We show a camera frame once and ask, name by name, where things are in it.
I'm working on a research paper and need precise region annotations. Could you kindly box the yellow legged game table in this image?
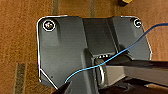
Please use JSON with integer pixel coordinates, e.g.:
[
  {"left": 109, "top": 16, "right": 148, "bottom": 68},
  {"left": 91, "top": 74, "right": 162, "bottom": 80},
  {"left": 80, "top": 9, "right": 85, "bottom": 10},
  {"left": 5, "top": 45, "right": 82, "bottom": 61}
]
[{"left": 117, "top": 0, "right": 133, "bottom": 6}]

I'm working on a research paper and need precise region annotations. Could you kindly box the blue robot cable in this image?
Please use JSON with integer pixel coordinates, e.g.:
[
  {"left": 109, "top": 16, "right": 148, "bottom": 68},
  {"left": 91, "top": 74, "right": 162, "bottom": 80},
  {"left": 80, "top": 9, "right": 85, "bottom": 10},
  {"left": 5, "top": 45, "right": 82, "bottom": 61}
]
[{"left": 64, "top": 23, "right": 168, "bottom": 84}]

